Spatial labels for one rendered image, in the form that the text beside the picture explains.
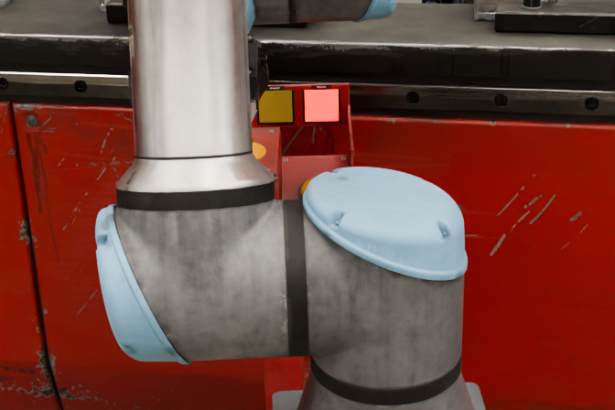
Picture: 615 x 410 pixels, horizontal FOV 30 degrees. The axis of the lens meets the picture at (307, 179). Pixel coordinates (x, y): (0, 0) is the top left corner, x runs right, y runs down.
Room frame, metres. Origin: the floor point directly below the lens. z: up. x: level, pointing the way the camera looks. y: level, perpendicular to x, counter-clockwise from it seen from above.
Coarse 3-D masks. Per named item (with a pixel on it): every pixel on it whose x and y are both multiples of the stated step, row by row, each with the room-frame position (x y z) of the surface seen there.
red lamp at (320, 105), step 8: (312, 96) 1.44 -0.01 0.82; (320, 96) 1.44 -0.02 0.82; (328, 96) 1.44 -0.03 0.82; (336, 96) 1.44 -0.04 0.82; (312, 104) 1.44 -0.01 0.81; (320, 104) 1.44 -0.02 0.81; (328, 104) 1.44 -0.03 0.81; (336, 104) 1.44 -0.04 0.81; (312, 112) 1.44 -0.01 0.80; (320, 112) 1.44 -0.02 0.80; (328, 112) 1.44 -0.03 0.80; (336, 112) 1.44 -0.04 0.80; (312, 120) 1.44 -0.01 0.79; (320, 120) 1.44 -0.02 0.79; (328, 120) 1.44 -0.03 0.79; (336, 120) 1.44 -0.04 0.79
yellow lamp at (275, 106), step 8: (264, 96) 1.44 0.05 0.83; (272, 96) 1.44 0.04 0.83; (280, 96) 1.44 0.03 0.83; (288, 96) 1.44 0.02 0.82; (264, 104) 1.44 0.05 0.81; (272, 104) 1.44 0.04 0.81; (280, 104) 1.44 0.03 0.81; (288, 104) 1.44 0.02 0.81; (264, 112) 1.44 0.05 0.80; (272, 112) 1.44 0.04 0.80; (280, 112) 1.44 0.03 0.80; (288, 112) 1.44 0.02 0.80; (264, 120) 1.44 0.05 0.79; (272, 120) 1.44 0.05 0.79; (280, 120) 1.44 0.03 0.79; (288, 120) 1.44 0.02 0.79
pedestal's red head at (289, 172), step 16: (256, 112) 1.44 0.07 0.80; (256, 128) 1.44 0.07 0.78; (272, 128) 1.44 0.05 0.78; (272, 144) 1.39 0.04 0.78; (352, 144) 1.31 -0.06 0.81; (272, 160) 1.33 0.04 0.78; (288, 160) 1.41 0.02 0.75; (304, 160) 1.41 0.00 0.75; (320, 160) 1.40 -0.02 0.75; (336, 160) 1.40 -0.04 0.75; (352, 160) 1.29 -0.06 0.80; (288, 176) 1.39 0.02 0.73; (304, 176) 1.39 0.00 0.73; (288, 192) 1.37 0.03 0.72
